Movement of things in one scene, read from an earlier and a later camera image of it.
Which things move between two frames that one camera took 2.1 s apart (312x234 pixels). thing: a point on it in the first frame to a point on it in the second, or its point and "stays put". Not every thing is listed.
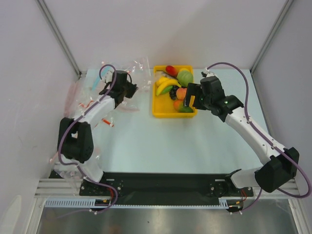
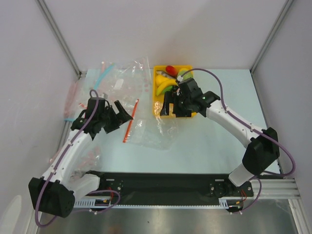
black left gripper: x=133 y=89 to x=123 y=115
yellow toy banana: x=167 y=84 stays put
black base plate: x=164 y=186 stays put
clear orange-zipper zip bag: x=140 y=70 to x=148 y=128
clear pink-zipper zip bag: x=72 y=105 stays put
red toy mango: x=171 y=70 stays put
